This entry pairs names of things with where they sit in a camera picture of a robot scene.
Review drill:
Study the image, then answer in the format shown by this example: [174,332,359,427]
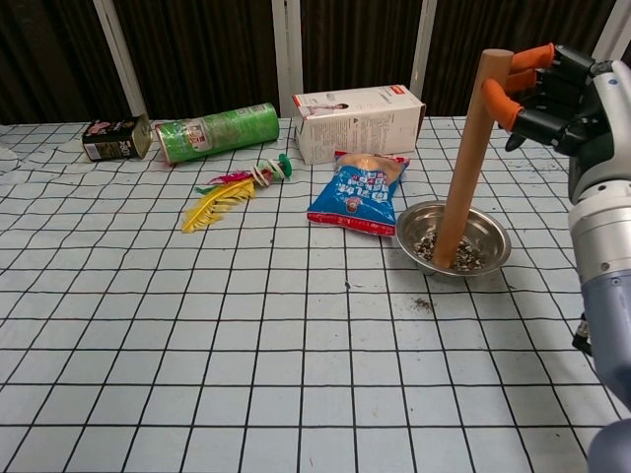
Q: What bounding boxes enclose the stainless steel bowl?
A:
[395,200,513,281]

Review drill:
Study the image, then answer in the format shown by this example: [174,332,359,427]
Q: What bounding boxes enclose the white black-checkered tablecloth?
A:
[0,113,631,473]

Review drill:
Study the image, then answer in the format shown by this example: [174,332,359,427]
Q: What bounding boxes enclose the spilled seed crumbs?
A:
[406,294,438,314]

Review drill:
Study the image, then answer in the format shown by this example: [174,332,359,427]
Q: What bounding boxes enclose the crushed seeds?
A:
[412,234,487,272]

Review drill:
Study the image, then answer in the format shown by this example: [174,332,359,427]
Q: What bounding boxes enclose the green chips can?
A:
[154,101,281,167]

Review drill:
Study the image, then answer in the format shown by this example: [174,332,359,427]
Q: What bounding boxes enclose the wooden stick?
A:
[432,48,512,271]

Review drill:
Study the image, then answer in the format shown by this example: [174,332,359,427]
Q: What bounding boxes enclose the white metal frame post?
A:
[591,0,631,63]
[407,0,438,117]
[271,0,303,118]
[92,0,149,120]

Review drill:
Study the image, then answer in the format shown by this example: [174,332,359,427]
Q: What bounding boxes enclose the white carton box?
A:
[292,85,427,166]

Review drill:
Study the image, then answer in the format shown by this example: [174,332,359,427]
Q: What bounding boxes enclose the blue snack bag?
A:
[306,150,412,238]

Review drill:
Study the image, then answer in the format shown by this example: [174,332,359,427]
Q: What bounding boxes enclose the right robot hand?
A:
[482,42,631,204]

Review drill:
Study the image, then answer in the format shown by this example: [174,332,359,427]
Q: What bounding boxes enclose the colourful feather shuttlecock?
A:
[181,152,294,234]

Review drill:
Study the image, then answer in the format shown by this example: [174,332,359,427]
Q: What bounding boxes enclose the black rectangular tin can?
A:
[81,113,152,163]

